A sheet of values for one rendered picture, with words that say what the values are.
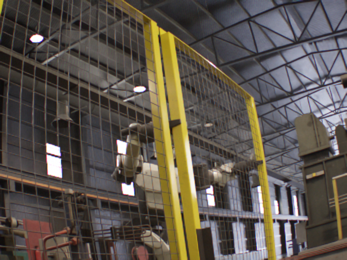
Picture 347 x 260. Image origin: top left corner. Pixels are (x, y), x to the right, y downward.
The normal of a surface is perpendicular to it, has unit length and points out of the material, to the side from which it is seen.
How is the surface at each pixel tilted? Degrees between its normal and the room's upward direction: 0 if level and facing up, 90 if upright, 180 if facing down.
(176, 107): 90
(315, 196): 90
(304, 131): 90
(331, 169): 90
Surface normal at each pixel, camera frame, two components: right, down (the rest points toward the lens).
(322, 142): -0.48, -0.21
